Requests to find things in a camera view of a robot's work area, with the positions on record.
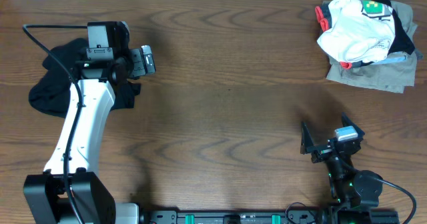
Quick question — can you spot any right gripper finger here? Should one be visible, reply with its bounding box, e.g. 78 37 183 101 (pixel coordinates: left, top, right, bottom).
300 122 314 155
341 112 365 137

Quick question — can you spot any white t-shirt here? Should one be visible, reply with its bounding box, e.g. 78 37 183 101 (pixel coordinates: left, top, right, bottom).
317 0 395 63

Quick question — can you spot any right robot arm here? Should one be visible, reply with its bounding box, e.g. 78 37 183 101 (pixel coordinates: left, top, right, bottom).
300 113 382 223

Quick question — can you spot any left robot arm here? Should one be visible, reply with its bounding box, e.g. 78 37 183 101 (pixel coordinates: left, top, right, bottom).
23 21 155 224

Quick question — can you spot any khaki folded garment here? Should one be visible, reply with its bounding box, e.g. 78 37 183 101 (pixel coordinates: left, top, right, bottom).
318 0 424 94

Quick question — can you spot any light blue folded garment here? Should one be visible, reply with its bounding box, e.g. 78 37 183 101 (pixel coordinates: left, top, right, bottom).
372 52 408 65

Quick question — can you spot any black t-shirt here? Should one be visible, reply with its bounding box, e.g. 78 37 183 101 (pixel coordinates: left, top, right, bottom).
29 38 141 118

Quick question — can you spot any black mounting rail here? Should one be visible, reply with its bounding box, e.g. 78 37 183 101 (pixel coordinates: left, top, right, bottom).
143 209 400 224

